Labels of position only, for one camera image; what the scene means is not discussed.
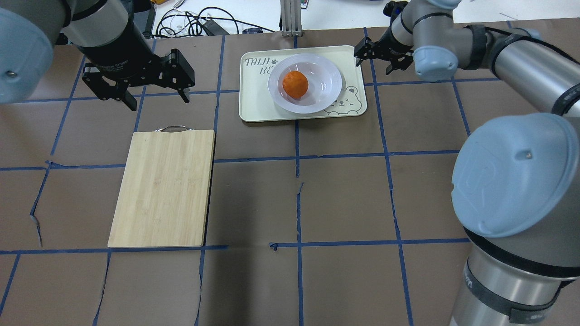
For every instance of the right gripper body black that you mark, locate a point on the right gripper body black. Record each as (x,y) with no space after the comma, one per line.
(385,44)

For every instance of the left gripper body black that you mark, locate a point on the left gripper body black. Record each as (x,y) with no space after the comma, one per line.
(118,59)

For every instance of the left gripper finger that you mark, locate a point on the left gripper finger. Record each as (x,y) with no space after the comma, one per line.
(184,94)
(124,96)

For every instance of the white round plate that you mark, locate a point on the white round plate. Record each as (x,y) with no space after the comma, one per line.
(325,83)

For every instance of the orange fruit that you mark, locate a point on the orange fruit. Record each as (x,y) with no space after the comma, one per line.
(295,84)

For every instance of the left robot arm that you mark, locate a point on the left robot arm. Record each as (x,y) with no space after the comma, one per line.
(104,31)

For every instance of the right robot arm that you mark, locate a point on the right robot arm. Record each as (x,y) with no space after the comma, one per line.
(516,178)

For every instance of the cream bear tray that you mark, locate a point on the cream bear tray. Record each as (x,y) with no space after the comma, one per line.
(256,105)

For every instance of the bamboo cutting board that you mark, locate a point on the bamboo cutting board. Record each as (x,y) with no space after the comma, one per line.
(164,194)

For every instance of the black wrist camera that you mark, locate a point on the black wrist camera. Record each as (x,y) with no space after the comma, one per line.
(394,8)

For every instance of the aluminium frame post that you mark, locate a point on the aluminium frame post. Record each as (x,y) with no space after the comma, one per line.
(291,18)

